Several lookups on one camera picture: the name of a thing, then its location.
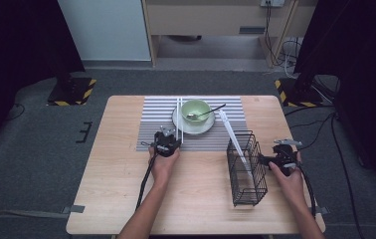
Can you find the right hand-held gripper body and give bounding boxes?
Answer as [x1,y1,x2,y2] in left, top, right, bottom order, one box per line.
[271,138,304,177]

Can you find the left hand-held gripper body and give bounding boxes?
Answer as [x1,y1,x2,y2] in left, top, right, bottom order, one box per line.
[140,125,178,158]

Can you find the black wire basket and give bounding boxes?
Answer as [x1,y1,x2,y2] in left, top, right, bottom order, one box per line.
[226,129,269,207]

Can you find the person's left hand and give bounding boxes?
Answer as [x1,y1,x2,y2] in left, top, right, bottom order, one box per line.
[147,145,181,191]

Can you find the person's right hand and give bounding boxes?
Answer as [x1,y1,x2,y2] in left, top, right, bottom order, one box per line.
[268,150,307,209]

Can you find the white round plate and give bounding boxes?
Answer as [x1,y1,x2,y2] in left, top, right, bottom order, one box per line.
[171,103,216,135]

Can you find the grey striped placemat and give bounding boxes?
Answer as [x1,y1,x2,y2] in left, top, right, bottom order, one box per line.
[135,96,249,152]

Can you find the light green bowl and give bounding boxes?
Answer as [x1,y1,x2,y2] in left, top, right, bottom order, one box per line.
[180,99,212,126]

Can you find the black stand base striped tape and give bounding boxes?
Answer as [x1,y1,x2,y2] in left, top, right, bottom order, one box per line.
[274,78,326,109]
[46,77,97,108]

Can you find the beige wooden desk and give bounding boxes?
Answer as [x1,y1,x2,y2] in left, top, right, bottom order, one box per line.
[141,0,317,68]

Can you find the white panel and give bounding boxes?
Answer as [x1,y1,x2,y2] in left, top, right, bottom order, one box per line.
[56,0,152,63]

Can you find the black curtain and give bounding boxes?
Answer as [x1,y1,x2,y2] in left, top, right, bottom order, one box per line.
[0,0,87,157]
[293,0,376,200]

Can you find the metal spoon with dark handle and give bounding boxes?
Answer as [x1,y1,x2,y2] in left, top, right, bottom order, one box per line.
[186,103,227,121]

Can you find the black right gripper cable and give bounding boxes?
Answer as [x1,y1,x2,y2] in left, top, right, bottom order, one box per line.
[296,163,317,217]

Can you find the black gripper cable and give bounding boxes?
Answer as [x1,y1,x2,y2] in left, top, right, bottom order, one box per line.
[296,163,317,217]
[135,152,159,212]

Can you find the black floor cable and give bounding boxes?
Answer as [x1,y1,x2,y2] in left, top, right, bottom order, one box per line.
[329,113,366,239]
[5,103,27,122]
[288,113,336,152]

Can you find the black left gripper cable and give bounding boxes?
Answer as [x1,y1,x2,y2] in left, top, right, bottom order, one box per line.
[135,152,159,212]

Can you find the white cable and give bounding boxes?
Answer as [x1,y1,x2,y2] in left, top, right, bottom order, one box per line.
[281,39,299,80]

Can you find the black hanging cables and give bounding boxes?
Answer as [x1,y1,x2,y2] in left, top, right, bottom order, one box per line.
[264,0,296,68]

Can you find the white wall power outlet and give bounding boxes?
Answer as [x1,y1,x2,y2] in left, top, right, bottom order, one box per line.
[260,0,285,8]

